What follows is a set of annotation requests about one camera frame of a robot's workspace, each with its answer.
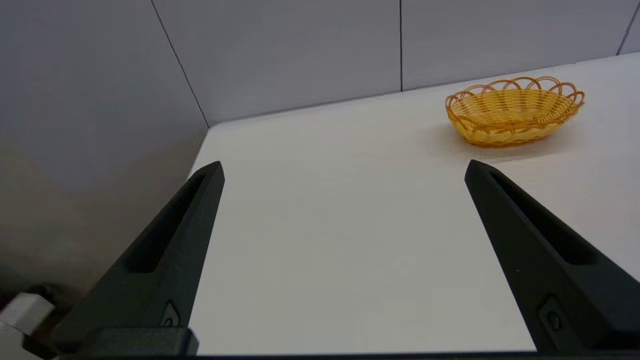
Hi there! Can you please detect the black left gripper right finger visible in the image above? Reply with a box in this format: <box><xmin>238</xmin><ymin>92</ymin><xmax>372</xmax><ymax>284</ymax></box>
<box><xmin>464</xmin><ymin>159</ymin><xmax>640</xmax><ymax>352</ymax></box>

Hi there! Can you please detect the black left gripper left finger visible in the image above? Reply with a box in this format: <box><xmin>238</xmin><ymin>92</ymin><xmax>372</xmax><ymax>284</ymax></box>
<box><xmin>50</xmin><ymin>160</ymin><xmax>226</xmax><ymax>352</ymax></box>

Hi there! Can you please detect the yellow wicker basket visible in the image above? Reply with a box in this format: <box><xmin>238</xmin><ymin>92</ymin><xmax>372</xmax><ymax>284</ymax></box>
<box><xmin>445</xmin><ymin>76</ymin><xmax>586</xmax><ymax>149</ymax></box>

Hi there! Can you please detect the white grey box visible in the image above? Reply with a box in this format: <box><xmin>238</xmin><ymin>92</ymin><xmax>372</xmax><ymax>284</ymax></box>
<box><xmin>0</xmin><ymin>292</ymin><xmax>56</xmax><ymax>360</ymax></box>

